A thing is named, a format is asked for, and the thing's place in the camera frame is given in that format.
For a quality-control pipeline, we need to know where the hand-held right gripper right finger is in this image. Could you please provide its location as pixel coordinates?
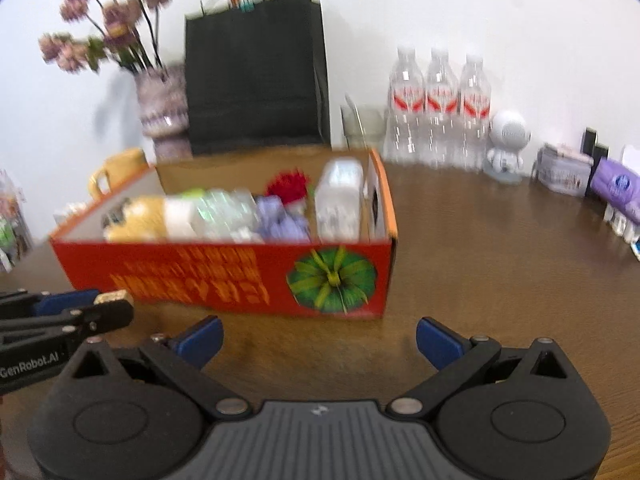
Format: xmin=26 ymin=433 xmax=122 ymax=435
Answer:
xmin=387 ymin=316 xmax=583 ymax=418

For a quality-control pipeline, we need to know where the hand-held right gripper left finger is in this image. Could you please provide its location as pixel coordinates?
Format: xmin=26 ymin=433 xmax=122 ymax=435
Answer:
xmin=60 ymin=316 xmax=251 ymax=418

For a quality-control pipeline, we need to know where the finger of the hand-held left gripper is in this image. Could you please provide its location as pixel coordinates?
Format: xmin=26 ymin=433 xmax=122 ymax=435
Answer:
xmin=0 ymin=289 xmax=102 ymax=320
xmin=0 ymin=292 xmax=135 ymax=347

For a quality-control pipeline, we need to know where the red cardboard box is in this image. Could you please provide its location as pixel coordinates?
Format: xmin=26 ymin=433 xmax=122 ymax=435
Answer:
xmin=49 ymin=147 xmax=399 ymax=320

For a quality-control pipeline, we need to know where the iridescent mesh bath ball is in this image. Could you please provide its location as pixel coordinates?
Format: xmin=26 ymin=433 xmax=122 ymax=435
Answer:
xmin=192 ymin=189 xmax=258 ymax=241

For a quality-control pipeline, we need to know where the white plastic container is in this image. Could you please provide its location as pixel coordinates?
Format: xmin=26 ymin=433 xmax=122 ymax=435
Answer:
xmin=314 ymin=159 xmax=365 ymax=242

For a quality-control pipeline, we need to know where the orange and white plush toy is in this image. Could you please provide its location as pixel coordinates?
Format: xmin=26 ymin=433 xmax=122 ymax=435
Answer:
xmin=102 ymin=197 xmax=196 ymax=242

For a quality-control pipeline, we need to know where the yellow mug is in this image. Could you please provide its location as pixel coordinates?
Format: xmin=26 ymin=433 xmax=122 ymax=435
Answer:
xmin=89 ymin=149 xmax=150 ymax=201

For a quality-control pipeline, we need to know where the purple knitted item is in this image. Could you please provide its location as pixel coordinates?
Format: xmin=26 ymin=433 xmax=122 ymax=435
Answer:
xmin=255 ymin=195 xmax=311 ymax=243

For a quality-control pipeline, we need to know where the red fuzzy item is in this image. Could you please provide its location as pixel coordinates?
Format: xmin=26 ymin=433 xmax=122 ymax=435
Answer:
xmin=265 ymin=170 xmax=307 ymax=206

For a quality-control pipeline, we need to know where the mottled purple vase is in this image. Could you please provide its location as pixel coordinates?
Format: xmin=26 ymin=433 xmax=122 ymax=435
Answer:
xmin=136 ymin=65 xmax=193 ymax=158

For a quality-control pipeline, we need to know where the white robot figure speaker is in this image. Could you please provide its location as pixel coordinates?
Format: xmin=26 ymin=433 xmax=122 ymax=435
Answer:
xmin=482 ymin=110 xmax=531 ymax=183

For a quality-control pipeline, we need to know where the row of small white vials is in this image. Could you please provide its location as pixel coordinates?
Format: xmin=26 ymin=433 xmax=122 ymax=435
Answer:
xmin=602 ymin=200 xmax=640 ymax=261

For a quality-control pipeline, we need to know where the clear drinking glass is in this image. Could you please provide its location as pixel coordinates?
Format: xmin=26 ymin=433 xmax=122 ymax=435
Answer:
xmin=341 ymin=102 xmax=388 ymax=151

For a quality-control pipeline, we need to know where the clear water bottle red label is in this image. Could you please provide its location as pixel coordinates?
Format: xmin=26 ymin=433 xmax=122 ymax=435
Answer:
xmin=424 ymin=49 xmax=460 ymax=166
xmin=457 ymin=55 xmax=493 ymax=168
xmin=385 ymin=47 xmax=426 ymax=163

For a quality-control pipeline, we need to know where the purple tissue pack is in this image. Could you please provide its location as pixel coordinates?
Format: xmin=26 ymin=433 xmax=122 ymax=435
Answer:
xmin=590 ymin=157 xmax=640 ymax=221

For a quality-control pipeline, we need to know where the black upright block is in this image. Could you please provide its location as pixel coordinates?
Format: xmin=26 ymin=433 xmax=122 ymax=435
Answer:
xmin=582 ymin=127 xmax=611 ymax=161

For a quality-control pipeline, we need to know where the black paper bag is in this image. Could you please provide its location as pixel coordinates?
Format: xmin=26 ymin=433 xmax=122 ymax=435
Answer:
xmin=184 ymin=0 xmax=332 ymax=156

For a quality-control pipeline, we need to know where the dried rose bouquet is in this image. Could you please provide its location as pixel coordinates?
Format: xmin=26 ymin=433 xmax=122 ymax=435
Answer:
xmin=37 ymin=0 xmax=173 ymax=76

